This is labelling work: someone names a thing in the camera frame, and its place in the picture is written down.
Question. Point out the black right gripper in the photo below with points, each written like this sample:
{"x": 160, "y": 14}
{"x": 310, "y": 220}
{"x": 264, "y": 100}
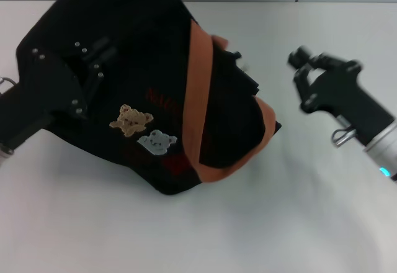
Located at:
{"x": 341, "y": 93}

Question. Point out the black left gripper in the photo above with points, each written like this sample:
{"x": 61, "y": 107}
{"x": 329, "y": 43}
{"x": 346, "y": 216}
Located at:
{"x": 40, "y": 99}

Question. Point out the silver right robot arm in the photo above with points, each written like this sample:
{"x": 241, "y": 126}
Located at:
{"x": 383, "y": 150}

